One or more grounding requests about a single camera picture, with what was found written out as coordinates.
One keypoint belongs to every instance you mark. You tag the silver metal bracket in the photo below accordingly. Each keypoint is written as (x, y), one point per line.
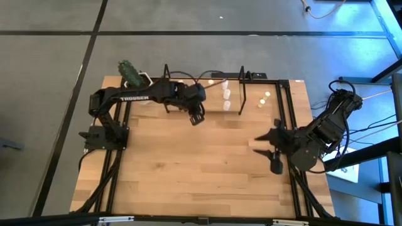
(116, 219)
(290, 223)

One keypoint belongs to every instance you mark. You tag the green cactus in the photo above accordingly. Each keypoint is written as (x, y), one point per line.
(130, 73)

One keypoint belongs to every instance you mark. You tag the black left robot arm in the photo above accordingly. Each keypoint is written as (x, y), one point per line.
(135, 98)

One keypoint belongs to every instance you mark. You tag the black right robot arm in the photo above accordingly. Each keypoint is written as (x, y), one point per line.
(326, 128)

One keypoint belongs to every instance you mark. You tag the white floor box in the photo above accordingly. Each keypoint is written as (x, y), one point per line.
(347, 172)

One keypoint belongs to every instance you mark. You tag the black gantry beam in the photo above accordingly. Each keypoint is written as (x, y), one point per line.
(47, 220)

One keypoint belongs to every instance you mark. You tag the black bar-shaped device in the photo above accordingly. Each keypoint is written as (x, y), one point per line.
(232, 75)

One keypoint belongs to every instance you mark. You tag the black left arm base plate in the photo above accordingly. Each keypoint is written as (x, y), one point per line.
(94, 141)

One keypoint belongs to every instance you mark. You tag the black neighbouring station frame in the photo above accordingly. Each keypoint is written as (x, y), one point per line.
(361, 156)

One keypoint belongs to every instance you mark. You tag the black aluminium table frame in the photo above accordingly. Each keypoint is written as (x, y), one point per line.
(293, 194)

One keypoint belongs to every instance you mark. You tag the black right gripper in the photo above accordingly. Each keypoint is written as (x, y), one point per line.
(282, 139)

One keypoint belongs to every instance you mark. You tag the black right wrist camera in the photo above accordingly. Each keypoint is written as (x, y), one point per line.
(277, 164)

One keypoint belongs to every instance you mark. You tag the grey floor object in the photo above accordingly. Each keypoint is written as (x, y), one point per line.
(11, 146)

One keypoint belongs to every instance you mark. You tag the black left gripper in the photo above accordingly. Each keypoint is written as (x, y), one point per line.
(191, 97)

